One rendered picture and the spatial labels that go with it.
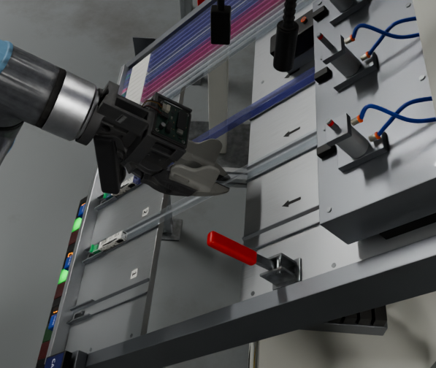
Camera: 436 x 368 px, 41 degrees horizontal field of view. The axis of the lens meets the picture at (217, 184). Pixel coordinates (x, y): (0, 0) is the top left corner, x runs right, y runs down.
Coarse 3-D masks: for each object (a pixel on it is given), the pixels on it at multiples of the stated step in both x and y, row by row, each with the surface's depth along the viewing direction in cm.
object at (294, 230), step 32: (256, 64) 89; (256, 96) 85; (288, 96) 79; (256, 128) 81; (288, 128) 76; (288, 160) 72; (256, 192) 74; (288, 192) 69; (256, 224) 71; (288, 224) 67; (288, 256) 64; (320, 256) 61; (352, 256) 58; (256, 288) 65
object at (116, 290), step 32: (128, 192) 100; (160, 192) 92; (96, 224) 103; (128, 224) 94; (160, 224) 88; (96, 256) 96; (128, 256) 89; (96, 288) 92; (128, 288) 85; (96, 320) 87; (128, 320) 81
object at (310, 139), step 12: (312, 132) 70; (288, 144) 72; (300, 144) 70; (312, 144) 70; (264, 156) 74; (276, 156) 73; (288, 156) 72; (240, 168) 77; (252, 168) 75; (264, 168) 75; (228, 180) 78; (240, 180) 77; (180, 204) 83; (192, 204) 83; (156, 216) 87; (168, 216) 86; (132, 228) 90; (144, 228) 89; (96, 252) 96
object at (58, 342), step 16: (96, 176) 108; (96, 192) 106; (80, 224) 102; (80, 240) 100; (80, 256) 98; (80, 272) 97; (64, 288) 95; (64, 304) 93; (64, 320) 92; (64, 336) 90; (48, 352) 88
